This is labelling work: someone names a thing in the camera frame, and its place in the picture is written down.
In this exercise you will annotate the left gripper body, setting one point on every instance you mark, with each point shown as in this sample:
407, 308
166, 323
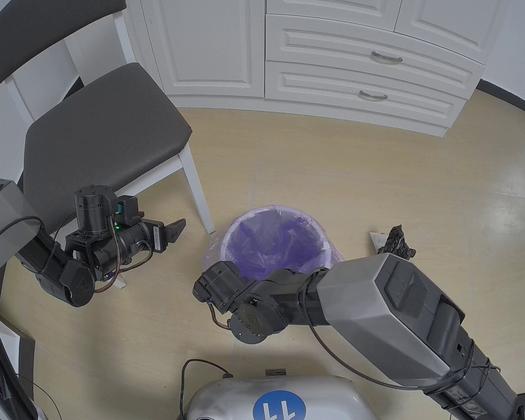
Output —
142, 236

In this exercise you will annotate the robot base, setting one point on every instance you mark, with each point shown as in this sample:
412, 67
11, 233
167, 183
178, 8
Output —
284, 398

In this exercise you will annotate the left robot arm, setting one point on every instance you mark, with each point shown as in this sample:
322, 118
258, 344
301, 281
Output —
65, 274

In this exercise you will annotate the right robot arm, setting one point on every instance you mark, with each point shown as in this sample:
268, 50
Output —
398, 313

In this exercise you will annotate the white trash bin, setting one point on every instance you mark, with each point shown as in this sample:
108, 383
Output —
225, 244

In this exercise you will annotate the purple plastic bag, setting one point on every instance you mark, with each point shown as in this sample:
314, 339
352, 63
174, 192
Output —
267, 245

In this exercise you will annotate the crumpled black plastic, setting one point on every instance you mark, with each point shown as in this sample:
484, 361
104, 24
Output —
394, 243

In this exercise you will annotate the grey padded white chair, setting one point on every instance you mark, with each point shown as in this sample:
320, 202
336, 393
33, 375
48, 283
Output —
109, 134

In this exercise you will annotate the crumpled white paper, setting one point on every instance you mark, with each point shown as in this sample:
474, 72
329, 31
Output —
376, 238

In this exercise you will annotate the white wardrobe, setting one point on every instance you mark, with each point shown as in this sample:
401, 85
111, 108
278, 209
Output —
332, 37

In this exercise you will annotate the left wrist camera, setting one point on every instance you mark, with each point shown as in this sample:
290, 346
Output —
129, 210

